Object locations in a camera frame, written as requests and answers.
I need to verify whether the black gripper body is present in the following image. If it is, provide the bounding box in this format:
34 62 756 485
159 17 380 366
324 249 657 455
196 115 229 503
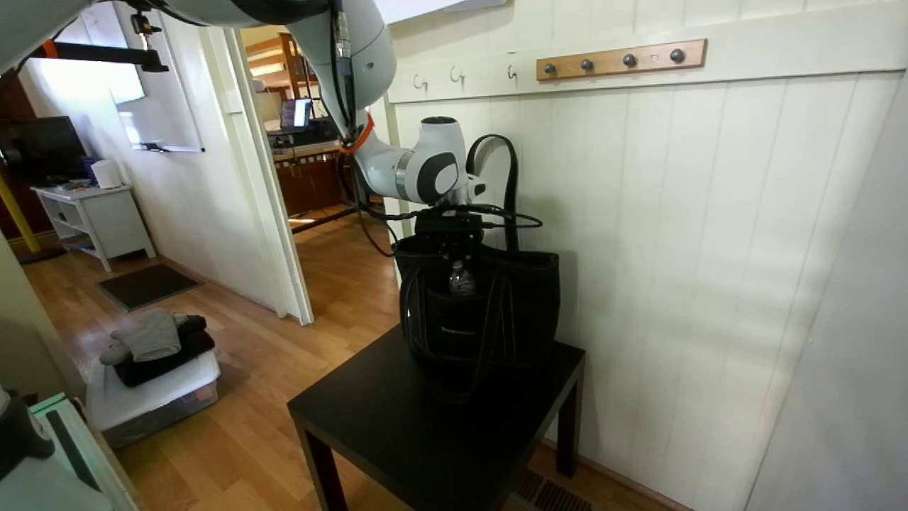
412 203 487 249

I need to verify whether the black tote bag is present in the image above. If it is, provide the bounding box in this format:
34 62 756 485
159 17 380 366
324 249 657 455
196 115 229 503
390 130 561 408

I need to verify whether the clear bottle dark cap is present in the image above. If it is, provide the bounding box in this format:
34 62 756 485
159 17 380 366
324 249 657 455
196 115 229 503
446 259 477 298

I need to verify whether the dark wooden counter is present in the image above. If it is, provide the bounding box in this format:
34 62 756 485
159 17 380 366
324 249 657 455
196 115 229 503
270 139 372 221

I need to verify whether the laptop screen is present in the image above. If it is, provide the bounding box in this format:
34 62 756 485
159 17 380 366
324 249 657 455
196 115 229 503
277 98 315 133

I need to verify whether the black side table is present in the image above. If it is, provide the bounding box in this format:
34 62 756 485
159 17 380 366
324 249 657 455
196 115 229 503
287 320 586 511

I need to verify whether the wooden shelf unit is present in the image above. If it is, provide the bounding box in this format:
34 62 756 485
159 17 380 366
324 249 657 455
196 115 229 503
240 31 321 103

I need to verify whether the wooden peg rack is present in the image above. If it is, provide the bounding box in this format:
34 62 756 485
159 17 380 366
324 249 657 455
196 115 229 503
532 36 708 86

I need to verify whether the floor vent grille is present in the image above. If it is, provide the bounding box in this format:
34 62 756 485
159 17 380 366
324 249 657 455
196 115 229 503
514 472 596 511

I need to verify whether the black folded cloth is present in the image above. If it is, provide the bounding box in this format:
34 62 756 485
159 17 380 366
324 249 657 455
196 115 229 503
112 312 217 391

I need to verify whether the dark door mat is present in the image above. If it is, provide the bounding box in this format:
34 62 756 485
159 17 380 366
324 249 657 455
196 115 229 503
97 261 197 312

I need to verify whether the grey folded cloth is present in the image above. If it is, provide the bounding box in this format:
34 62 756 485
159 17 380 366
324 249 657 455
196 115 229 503
100 310 185 369

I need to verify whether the white small cabinet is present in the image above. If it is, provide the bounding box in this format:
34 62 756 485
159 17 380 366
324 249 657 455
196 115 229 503
30 183 155 276

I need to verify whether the white flat box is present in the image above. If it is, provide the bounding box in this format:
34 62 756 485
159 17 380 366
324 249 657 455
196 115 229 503
82 349 224 448

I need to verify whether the white box on cabinet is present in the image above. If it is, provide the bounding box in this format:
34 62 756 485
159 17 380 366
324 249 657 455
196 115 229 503
88 156 126 191

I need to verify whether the black stand bar orange clip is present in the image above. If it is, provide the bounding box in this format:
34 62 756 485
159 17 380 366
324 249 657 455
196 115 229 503
26 36 170 78

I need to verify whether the black monitor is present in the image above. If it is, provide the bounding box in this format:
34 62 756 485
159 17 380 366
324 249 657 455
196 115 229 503
0 115 92 191

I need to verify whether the yellow pole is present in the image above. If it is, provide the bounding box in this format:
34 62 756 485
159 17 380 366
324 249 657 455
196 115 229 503
0 174 43 257

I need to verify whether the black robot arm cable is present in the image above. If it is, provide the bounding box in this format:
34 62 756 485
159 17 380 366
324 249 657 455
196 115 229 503
324 10 546 261

